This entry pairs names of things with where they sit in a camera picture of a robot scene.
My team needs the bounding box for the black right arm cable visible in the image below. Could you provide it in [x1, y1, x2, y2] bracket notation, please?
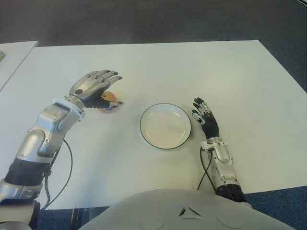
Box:
[197, 146, 218, 192]

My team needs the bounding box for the white side table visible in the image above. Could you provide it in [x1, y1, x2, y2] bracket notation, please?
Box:
[0, 40, 39, 93]

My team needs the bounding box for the white plate with black rim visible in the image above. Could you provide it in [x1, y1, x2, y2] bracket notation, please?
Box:
[140, 103, 192, 151]

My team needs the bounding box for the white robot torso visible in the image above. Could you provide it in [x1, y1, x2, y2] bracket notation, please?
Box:
[79, 188, 298, 230]

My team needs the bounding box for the yellow red apple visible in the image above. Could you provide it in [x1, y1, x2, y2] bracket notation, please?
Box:
[97, 92, 118, 113]

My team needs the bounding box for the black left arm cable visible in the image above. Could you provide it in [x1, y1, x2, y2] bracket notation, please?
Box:
[39, 138, 73, 211]

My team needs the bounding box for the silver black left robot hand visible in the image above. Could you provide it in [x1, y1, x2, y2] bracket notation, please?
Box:
[69, 69, 124, 111]

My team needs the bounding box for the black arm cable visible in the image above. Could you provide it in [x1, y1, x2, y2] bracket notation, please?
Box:
[39, 138, 73, 211]
[197, 146, 218, 192]

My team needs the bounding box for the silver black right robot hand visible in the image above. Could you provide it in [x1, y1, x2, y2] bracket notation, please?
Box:
[191, 97, 220, 139]

